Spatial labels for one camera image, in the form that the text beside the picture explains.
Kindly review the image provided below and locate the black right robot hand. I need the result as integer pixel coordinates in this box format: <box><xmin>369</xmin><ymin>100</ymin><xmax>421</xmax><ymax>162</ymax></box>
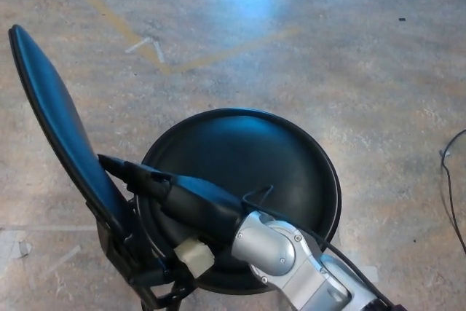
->
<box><xmin>97</xmin><ymin>154</ymin><xmax>253</xmax><ymax>279</ymax></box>

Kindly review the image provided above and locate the black swivel chair with backrest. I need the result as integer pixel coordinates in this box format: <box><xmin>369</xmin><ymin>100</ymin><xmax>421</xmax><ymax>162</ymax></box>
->
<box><xmin>7</xmin><ymin>23</ymin><xmax>342</xmax><ymax>311</ymax></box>

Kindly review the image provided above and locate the clear tape floor patch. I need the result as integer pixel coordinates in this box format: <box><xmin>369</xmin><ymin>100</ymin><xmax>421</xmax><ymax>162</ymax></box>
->
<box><xmin>0</xmin><ymin>224</ymin><xmax>98</xmax><ymax>280</ymax></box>

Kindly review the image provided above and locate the black floor cable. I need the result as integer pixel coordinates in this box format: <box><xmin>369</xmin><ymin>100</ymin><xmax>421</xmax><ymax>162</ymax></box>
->
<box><xmin>438</xmin><ymin>128</ymin><xmax>466</xmax><ymax>251</ymax></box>

